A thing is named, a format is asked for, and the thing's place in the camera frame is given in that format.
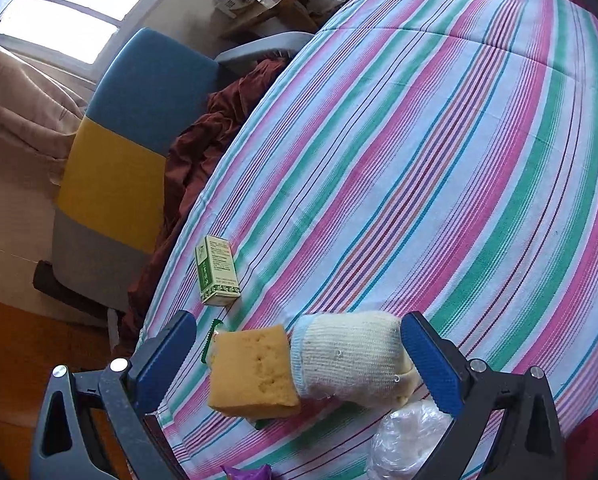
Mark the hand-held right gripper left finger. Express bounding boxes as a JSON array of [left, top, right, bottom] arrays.
[[29, 310, 198, 480]]

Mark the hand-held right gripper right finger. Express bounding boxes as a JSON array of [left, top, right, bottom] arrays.
[[400, 311, 568, 480]]

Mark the cream knitted glove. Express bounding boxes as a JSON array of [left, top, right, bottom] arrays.
[[290, 310, 420, 407]]

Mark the thick yellow sponge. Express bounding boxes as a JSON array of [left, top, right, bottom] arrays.
[[207, 324, 302, 418]]

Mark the yellow green snack packet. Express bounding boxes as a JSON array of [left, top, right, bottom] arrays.
[[199, 319, 226, 365]]

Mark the clear plastic bag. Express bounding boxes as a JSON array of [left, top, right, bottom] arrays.
[[366, 399, 454, 480]]

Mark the small green box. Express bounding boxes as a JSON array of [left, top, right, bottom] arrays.
[[195, 235, 241, 307]]

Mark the purple plastic bag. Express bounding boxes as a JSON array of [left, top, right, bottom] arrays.
[[219, 464, 272, 480]]

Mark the red cloth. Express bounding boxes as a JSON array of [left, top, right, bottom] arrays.
[[559, 400, 598, 480]]

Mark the maroon blanket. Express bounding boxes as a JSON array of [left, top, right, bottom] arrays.
[[119, 57, 290, 341]]

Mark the blue yellow grey sofa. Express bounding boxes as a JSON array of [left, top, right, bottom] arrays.
[[34, 27, 315, 311]]

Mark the pink patterned curtain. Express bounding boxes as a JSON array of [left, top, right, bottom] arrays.
[[0, 42, 90, 161]]

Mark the bright window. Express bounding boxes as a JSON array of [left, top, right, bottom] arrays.
[[0, 0, 190, 81]]

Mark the wooden side desk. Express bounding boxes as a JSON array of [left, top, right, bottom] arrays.
[[219, 0, 375, 41]]

